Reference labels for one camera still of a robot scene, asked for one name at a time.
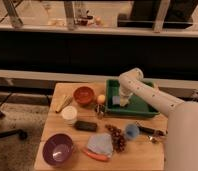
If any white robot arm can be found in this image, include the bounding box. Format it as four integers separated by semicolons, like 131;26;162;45
118;68;198;171

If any black handled tool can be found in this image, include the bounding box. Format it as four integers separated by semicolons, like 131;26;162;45
136;122;165;136

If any black office chair base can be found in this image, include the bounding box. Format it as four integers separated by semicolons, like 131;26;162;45
0;92;29;142

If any red-orange bowl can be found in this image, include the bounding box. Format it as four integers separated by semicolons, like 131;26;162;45
73;86;95;106

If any orange carrot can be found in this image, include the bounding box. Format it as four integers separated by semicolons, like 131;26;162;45
82;148;109;162

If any black rectangular block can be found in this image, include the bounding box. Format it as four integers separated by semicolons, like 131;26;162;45
74;121;97;132

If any orange fruit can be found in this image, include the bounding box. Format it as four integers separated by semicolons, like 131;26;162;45
96;94;106;104

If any green plastic tray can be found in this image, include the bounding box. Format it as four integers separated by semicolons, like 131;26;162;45
105;79;159;118

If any bunch of dark grapes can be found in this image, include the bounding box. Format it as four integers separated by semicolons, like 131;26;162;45
105;125;126;153

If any purple bowl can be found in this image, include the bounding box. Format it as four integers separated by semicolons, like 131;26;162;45
42;133;74;167

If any light blue cloth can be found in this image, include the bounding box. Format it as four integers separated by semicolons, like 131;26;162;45
87;133;113;157

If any blue cup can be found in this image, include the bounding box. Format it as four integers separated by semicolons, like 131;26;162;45
124;124;140;140

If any white cup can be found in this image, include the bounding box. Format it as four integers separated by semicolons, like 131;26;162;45
61;106;77;125

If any metal keys cluster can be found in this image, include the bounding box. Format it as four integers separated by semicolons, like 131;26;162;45
148;135;166;144

